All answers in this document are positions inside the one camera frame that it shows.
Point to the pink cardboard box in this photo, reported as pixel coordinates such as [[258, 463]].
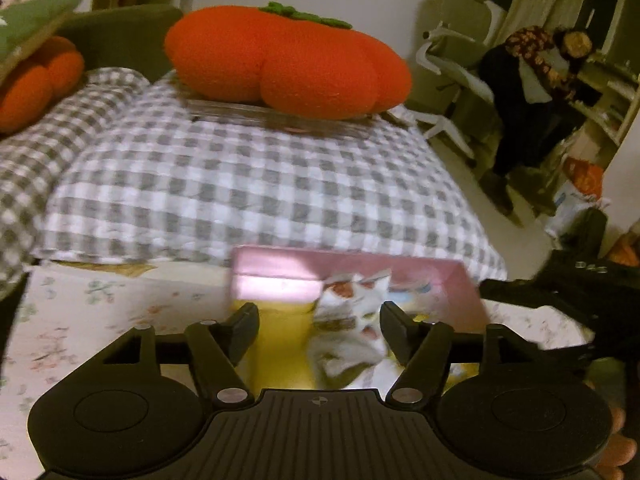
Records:
[[280, 280]]

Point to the black box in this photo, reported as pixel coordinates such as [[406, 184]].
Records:
[[592, 232]]

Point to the small orange pumpkin cushion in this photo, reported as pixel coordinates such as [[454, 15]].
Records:
[[35, 90]]

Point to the floral tablecloth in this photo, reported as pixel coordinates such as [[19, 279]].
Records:
[[75, 320]]

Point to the white office chair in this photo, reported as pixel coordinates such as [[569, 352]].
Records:
[[465, 10]]

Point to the white desk shelf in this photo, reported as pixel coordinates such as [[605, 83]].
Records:
[[615, 110]]

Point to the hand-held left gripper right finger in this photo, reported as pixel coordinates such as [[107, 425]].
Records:
[[395, 328]]

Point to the large orange pumpkin cushion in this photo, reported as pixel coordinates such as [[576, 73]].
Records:
[[280, 60]]

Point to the pile of snack packets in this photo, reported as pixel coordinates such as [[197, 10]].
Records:
[[345, 310]]

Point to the grey checkered cushion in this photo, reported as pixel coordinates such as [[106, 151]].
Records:
[[250, 185]]

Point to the grey checkered blanket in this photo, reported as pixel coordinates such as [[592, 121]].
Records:
[[30, 170]]

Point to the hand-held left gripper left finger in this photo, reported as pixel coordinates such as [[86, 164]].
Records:
[[245, 326]]

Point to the green snowflake pillow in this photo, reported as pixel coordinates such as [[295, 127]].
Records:
[[30, 25]]

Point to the clear plastic tray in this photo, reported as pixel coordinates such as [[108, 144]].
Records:
[[300, 122]]

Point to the green sofa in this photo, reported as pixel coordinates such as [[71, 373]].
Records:
[[120, 35]]

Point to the white orange printed bag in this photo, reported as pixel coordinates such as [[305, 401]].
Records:
[[570, 210]]

